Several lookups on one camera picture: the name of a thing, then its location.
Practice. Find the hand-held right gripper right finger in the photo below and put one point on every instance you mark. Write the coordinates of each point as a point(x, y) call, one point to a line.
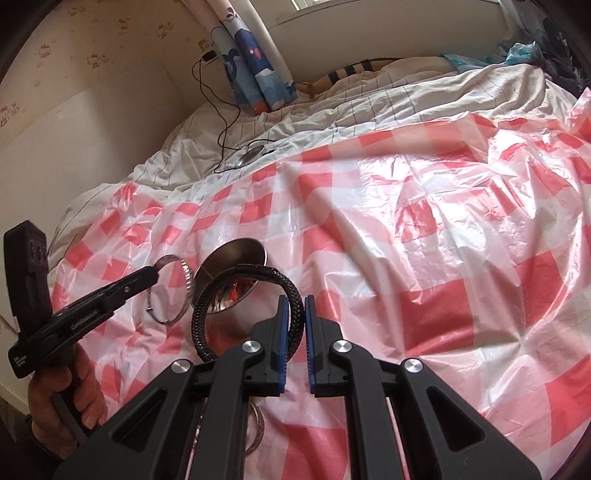
point(311, 341)

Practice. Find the blue plastic bag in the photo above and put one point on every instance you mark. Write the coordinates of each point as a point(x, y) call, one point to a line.
point(517, 53)

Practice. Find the dark clothing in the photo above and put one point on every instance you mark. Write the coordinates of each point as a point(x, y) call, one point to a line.
point(561, 50)

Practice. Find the white striped duvet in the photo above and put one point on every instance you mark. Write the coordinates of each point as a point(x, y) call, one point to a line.
point(369, 92)

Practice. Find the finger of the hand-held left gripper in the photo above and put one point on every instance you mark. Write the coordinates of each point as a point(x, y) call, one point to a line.
point(134, 284)

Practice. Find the round grey charging pad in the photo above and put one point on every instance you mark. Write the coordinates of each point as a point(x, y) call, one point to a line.
point(249, 156)

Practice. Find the red checked plastic sheet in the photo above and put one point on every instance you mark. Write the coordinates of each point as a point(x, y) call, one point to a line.
point(392, 254)

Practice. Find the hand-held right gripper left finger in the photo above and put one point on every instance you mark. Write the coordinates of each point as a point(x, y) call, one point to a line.
point(281, 341)

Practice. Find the blue printed curtain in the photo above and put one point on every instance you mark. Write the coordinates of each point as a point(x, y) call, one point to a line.
point(258, 60)

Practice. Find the black charger plug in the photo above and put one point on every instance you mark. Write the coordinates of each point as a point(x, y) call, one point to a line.
point(208, 57)

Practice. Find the person's left hand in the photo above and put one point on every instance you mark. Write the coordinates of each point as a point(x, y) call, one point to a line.
point(90, 387)

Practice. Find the silver metal bangle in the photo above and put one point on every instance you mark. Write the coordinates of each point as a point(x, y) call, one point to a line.
point(186, 277)
point(259, 427)

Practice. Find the striped pillow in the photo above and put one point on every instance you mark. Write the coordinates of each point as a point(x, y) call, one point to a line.
point(351, 69)

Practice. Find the round metal tin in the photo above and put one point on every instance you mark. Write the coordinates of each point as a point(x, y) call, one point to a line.
point(235, 254)

